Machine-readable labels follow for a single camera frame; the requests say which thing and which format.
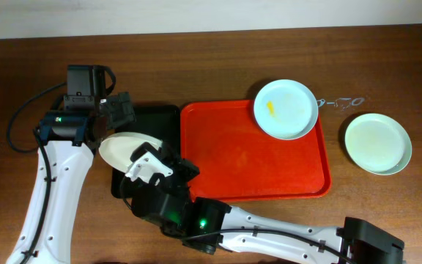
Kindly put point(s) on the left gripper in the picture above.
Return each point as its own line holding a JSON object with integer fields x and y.
{"x": 121, "y": 110}

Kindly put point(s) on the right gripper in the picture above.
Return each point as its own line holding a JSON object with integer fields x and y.
{"x": 158, "y": 163}

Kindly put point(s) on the white plate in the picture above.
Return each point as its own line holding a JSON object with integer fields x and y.
{"x": 117, "y": 149}

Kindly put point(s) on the black plastic tray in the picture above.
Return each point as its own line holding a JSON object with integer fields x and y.
{"x": 161, "y": 122}

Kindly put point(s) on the red plastic tray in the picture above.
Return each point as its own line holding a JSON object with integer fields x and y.
{"x": 238, "y": 161}

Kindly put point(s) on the light blue plate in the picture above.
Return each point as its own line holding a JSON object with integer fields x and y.
{"x": 285, "y": 109}

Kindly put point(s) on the pale green plate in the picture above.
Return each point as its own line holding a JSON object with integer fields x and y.
{"x": 378, "y": 144}

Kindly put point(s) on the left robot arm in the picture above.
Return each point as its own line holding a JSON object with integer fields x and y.
{"x": 67, "y": 137}

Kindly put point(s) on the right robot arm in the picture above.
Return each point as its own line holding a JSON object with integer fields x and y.
{"x": 161, "y": 197}

